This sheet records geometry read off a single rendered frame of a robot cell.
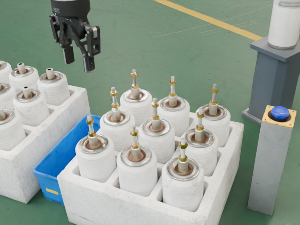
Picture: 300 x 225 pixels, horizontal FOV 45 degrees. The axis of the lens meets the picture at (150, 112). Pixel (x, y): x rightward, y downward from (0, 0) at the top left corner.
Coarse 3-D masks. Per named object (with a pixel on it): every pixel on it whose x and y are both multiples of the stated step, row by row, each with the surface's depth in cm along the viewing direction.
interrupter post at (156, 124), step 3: (159, 117) 93; (153, 120) 92; (156, 120) 92; (159, 120) 93; (153, 123) 93; (156, 123) 93; (159, 123) 93; (153, 126) 93; (156, 126) 93; (159, 126) 94; (156, 129) 94
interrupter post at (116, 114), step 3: (117, 108) 97; (114, 111) 96; (117, 111) 97; (114, 114) 97; (117, 114) 97; (120, 114) 98; (114, 117) 98; (117, 117) 98; (120, 117) 98; (117, 120) 98
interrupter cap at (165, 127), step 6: (150, 120) 97; (162, 120) 97; (144, 126) 95; (150, 126) 95; (162, 126) 95; (168, 126) 94; (144, 132) 93; (150, 132) 93; (156, 132) 93; (162, 132) 93
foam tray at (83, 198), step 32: (192, 128) 105; (224, 160) 94; (64, 192) 94; (96, 192) 88; (128, 192) 86; (160, 192) 87; (224, 192) 97; (96, 224) 96; (128, 224) 90; (160, 224) 84; (192, 224) 79
